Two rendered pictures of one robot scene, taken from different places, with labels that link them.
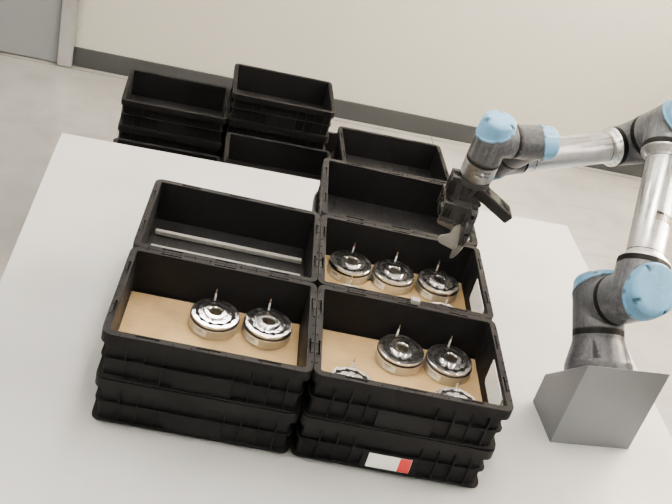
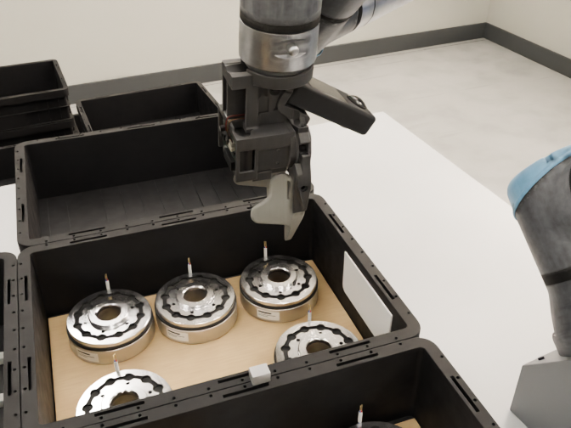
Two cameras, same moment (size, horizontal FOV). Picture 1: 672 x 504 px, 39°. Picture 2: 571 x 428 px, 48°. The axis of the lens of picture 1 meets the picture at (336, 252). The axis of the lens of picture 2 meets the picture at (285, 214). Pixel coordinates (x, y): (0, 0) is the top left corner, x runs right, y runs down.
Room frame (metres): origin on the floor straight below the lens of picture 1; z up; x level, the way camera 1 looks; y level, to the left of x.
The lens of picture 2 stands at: (1.28, -0.13, 1.40)
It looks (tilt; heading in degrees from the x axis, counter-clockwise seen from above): 34 degrees down; 348
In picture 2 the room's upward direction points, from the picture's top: straight up
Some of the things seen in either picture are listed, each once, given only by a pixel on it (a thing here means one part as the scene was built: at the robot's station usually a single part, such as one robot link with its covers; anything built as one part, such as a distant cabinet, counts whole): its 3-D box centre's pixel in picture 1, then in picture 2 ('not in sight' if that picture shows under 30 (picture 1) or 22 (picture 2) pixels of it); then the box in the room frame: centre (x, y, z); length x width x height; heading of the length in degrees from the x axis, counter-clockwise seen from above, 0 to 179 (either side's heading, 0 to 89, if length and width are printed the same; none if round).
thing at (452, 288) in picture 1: (438, 281); (278, 279); (1.94, -0.26, 0.86); 0.10 x 0.10 x 0.01
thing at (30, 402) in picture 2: (402, 267); (206, 295); (1.86, -0.16, 0.92); 0.40 x 0.30 x 0.02; 98
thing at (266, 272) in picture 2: (439, 280); (278, 276); (1.94, -0.26, 0.86); 0.05 x 0.05 x 0.01
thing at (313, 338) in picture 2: not in sight; (319, 349); (1.80, -0.28, 0.86); 0.05 x 0.05 x 0.01
